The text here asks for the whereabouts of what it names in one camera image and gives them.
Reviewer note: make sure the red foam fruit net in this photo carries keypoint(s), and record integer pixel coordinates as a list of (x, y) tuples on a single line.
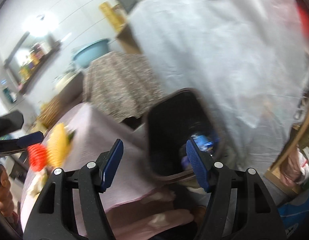
[(37, 157)]

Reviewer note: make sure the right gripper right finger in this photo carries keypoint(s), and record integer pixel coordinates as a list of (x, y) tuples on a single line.
[(240, 205)]

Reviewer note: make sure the lilac tablecloth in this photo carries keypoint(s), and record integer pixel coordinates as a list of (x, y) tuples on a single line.
[(135, 206)]

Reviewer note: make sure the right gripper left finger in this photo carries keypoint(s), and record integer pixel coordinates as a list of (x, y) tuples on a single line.
[(69, 205)]

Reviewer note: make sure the yellow foam fruit net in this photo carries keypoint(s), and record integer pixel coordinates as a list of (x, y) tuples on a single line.
[(58, 145)]

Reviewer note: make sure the floral patterned cloth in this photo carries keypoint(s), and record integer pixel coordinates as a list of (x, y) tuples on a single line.
[(121, 85)]

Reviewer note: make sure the light blue plastic basin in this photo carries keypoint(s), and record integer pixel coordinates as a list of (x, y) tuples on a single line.
[(84, 56)]

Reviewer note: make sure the white draped cloth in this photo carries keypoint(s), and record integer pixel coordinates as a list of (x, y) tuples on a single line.
[(246, 57)]

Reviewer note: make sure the black trash bin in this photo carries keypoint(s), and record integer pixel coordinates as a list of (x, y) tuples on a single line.
[(169, 124)]

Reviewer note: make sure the woven wicker basket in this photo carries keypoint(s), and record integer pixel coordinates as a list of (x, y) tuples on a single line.
[(50, 112)]

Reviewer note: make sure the clear plastic water bottle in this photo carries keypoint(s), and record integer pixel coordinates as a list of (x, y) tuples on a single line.
[(205, 143)]

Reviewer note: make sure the wooden wall shelf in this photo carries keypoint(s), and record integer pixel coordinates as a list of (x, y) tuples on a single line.
[(29, 57)]

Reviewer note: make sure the person's left hand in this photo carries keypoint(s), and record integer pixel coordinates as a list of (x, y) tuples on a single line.
[(6, 199)]

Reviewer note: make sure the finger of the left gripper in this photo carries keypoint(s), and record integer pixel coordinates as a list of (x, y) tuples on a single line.
[(8, 147)]

